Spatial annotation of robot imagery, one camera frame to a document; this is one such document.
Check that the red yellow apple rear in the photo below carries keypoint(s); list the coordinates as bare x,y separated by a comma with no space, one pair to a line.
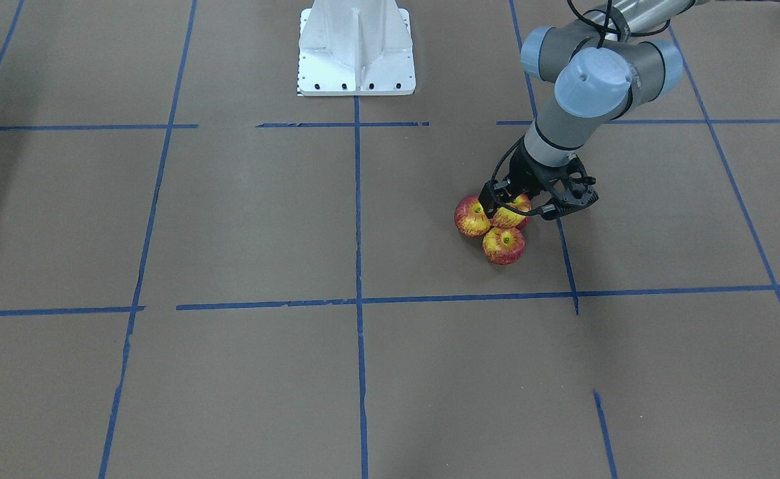
523,222

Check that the lone red yellow apple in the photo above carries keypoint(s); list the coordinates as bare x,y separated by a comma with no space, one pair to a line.
506,218

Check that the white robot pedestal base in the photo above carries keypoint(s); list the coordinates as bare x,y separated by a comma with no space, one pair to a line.
355,48

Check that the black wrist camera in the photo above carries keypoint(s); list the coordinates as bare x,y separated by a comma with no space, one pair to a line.
583,195

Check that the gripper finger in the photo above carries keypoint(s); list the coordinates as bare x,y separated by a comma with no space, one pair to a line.
494,195

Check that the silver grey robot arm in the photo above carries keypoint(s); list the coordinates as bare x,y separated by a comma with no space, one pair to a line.
602,65

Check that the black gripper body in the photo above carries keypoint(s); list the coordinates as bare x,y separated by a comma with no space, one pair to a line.
522,171

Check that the red yellow apple front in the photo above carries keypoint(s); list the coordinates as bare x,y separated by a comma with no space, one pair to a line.
503,246

